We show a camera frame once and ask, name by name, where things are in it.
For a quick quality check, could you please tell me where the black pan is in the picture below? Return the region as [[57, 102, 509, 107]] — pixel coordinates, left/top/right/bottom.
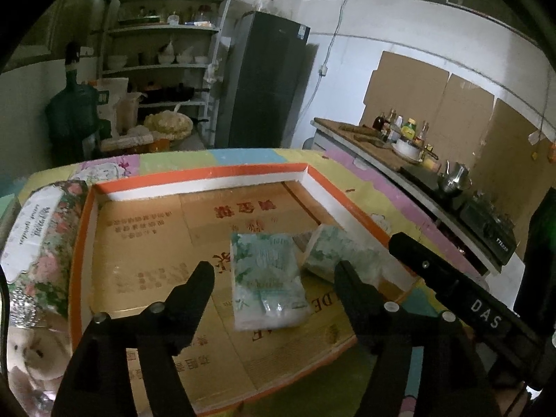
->
[[141, 84, 210, 106]]

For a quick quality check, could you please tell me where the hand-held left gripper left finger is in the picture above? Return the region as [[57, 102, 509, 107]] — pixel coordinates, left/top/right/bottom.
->
[[51, 261, 216, 417]]

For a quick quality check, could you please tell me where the orange-rimmed cardboard box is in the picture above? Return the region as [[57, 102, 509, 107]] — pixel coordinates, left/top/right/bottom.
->
[[69, 163, 418, 415]]

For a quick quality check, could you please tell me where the black gas stove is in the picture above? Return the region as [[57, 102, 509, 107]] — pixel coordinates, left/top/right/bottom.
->
[[458, 191, 517, 265]]

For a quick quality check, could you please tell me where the group of condiment bottles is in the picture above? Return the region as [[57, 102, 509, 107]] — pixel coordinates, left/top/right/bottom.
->
[[374, 108, 431, 148]]

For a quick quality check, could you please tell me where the white sack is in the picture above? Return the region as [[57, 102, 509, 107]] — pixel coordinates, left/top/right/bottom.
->
[[96, 77, 131, 136]]

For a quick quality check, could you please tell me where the metal kettle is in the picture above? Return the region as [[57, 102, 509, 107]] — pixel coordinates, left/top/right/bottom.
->
[[436, 161, 473, 198]]

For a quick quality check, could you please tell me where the large water jug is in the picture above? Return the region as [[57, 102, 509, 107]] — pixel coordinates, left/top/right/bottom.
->
[[46, 80, 111, 161]]

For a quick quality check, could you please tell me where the dark grey fridge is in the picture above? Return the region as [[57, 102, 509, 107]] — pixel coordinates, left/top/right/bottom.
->
[[216, 11, 311, 150]]

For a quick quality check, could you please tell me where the cardboard wall panel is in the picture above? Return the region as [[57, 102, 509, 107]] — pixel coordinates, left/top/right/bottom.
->
[[358, 50, 451, 130], [491, 98, 556, 211], [434, 74, 497, 170]]

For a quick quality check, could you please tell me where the yellow dried food pile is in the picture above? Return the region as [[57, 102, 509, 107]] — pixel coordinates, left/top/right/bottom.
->
[[143, 111, 194, 142]]

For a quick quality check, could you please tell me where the black water pump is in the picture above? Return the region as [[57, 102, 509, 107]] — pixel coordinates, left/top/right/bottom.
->
[[65, 42, 82, 83]]

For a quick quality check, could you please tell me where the white power cable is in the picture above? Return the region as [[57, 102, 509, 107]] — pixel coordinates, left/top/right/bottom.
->
[[300, 0, 364, 140]]

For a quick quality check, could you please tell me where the clear plastic bag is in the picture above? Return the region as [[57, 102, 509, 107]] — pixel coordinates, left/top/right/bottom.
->
[[117, 91, 147, 134]]

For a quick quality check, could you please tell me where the floral tissue pack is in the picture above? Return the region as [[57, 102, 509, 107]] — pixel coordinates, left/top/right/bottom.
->
[[0, 179, 90, 326]]

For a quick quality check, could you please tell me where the green white tissue pack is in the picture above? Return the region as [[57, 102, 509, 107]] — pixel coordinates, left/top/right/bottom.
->
[[229, 231, 311, 332], [302, 224, 387, 289]]

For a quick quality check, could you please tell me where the white bowl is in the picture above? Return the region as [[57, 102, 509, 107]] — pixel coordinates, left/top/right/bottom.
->
[[391, 139, 424, 160]]

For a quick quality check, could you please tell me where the kitchen counter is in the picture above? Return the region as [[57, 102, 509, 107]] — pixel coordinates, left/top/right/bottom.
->
[[313, 117, 517, 276]]

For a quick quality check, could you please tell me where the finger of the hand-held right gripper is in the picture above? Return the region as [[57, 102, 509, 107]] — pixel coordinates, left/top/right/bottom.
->
[[518, 191, 556, 327], [388, 232, 468, 303]]

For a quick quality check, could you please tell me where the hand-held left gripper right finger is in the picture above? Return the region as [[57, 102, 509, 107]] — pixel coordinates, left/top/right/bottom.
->
[[334, 260, 505, 417]]

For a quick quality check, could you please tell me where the white shelf rack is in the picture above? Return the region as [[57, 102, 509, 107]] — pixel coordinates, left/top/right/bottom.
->
[[98, 0, 233, 148]]

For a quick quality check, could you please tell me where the row of white bowls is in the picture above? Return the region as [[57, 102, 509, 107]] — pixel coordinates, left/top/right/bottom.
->
[[106, 50, 210, 67]]

